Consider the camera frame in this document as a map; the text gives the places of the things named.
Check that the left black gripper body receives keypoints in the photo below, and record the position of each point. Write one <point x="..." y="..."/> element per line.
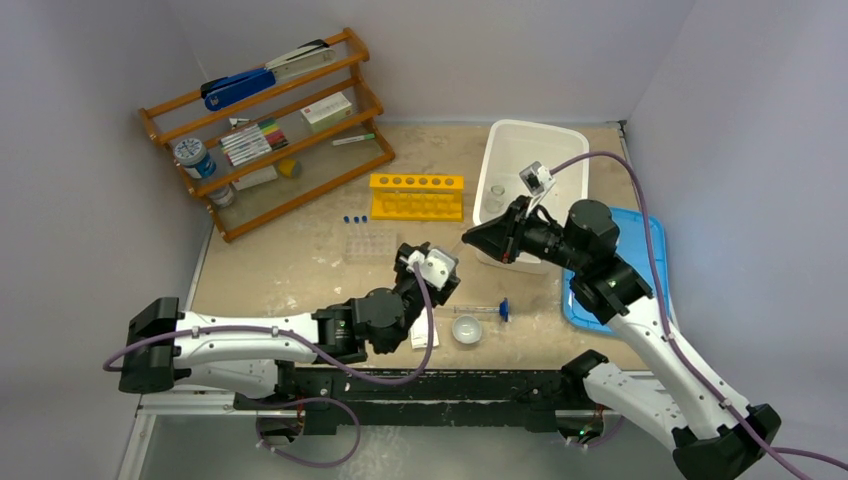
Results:
<point x="406" y="281"/>

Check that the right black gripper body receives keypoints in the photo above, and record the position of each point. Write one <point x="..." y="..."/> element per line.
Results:
<point x="518" y="230"/>

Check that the small glass beaker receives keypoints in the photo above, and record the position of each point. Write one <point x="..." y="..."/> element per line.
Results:
<point x="493" y="201"/>

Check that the clear plastic packet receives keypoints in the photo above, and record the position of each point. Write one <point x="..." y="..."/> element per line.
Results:
<point x="422" y="334"/>

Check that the blue base glass cylinder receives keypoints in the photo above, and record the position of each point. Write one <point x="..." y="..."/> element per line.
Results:
<point x="501" y="310"/>

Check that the white ceramic dish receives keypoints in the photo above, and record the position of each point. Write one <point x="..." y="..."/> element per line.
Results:
<point x="467" y="330"/>

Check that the yellow test tube rack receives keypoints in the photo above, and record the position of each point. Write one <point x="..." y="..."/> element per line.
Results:
<point x="417" y="197"/>

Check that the white plastic bin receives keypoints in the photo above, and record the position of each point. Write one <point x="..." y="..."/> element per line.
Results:
<point x="513" y="145"/>

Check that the blue plastic lid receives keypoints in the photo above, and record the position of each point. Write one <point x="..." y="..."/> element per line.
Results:
<point x="632" y="247"/>

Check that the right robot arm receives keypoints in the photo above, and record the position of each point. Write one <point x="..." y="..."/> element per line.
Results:
<point x="712" y="431"/>

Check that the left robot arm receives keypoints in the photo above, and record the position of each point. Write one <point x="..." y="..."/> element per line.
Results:
<point x="167" y="346"/>

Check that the clear tube rack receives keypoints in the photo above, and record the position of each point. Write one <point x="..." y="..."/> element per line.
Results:
<point x="371" y="246"/>

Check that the green white marker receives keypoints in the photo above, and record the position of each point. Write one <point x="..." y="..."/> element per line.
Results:
<point x="353" y="139"/>

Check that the yellow sponge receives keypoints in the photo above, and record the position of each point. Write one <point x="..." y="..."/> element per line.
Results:
<point x="289" y="168"/>

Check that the white flat box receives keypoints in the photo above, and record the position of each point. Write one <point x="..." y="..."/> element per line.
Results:
<point x="253" y="179"/>

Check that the white green box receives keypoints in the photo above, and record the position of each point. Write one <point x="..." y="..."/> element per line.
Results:
<point x="327" y="112"/>

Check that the small clear jar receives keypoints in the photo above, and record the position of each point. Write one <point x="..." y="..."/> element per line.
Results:
<point x="222" y="197"/>

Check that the coloured marker pack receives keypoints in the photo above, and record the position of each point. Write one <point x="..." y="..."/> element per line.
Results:
<point x="252" y="142"/>

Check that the wooden shelf rack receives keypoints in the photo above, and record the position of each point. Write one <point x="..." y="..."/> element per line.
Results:
<point x="324" y="167"/>

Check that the small white clip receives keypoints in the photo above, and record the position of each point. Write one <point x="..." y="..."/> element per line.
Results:
<point x="238" y="122"/>

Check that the blue lid jar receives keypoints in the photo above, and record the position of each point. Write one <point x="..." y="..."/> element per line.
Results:
<point x="193" y="156"/>

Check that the blue grey stapler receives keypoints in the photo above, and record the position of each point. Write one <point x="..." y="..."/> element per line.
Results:
<point x="226" y="91"/>

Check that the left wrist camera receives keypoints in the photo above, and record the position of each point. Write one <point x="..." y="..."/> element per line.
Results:
<point x="436" y="267"/>

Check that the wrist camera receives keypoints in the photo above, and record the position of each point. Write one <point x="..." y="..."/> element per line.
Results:
<point x="436" y="267"/>
<point x="539" y="181"/>

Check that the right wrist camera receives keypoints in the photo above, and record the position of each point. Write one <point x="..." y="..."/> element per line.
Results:
<point x="539" y="181"/>

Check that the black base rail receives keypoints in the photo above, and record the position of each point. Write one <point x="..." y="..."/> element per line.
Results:
<point x="316" y="401"/>

